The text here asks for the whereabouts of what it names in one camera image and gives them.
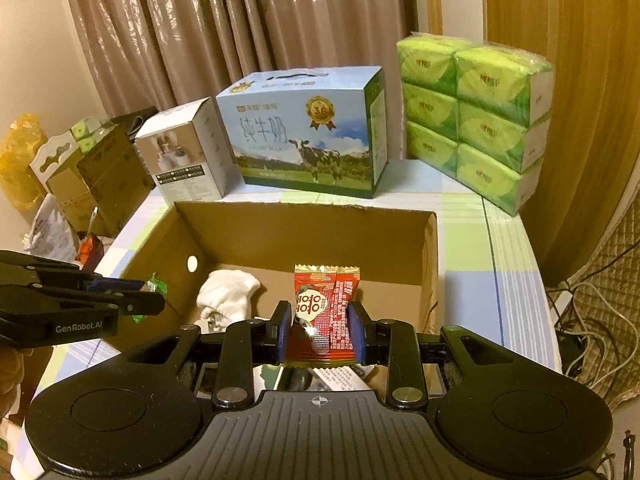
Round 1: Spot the green candy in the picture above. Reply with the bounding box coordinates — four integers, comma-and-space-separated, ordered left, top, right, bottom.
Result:
132, 273, 168, 324

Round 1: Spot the red snack packet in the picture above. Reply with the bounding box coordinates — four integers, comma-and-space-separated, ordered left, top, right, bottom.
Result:
285, 264, 360, 367

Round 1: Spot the white towel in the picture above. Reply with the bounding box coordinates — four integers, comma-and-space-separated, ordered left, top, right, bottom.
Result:
195, 270, 262, 334

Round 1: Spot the white medicine box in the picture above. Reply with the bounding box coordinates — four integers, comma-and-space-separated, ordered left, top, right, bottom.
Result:
253, 364, 375, 394

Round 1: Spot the person's hand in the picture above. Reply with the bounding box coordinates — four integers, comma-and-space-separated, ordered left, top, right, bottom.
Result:
0, 346, 53, 418

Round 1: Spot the white plastic bag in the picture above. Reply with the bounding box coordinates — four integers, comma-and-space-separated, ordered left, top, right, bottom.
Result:
24, 194, 78, 262

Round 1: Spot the brown cardboard box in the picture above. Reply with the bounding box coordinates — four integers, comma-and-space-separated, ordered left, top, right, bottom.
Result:
107, 202, 438, 351

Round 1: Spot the brown paper bag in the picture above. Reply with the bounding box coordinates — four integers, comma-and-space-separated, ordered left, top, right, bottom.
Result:
70, 106, 157, 236

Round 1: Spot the yellow plastic bag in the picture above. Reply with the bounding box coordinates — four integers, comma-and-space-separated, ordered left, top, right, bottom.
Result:
0, 113, 48, 211

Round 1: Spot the checkered tablecloth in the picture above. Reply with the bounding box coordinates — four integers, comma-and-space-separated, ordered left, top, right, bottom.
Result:
8, 156, 564, 480

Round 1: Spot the white cardboard hanger box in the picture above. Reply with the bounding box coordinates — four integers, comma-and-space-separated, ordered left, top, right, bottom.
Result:
29, 131, 96, 232

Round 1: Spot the white humidifier product box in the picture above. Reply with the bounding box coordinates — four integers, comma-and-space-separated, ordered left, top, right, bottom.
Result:
134, 96, 241, 204

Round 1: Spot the blue milk carton box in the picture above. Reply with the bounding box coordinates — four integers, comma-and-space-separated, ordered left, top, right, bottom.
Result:
216, 66, 388, 198

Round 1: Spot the green tissue pack bundle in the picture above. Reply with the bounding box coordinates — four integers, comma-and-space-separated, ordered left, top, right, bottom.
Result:
397, 34, 554, 216

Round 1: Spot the brown curtain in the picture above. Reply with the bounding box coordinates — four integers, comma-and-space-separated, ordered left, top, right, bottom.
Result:
68, 0, 416, 158

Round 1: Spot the black power cable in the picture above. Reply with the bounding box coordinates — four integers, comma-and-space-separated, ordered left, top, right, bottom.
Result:
544, 238, 640, 391

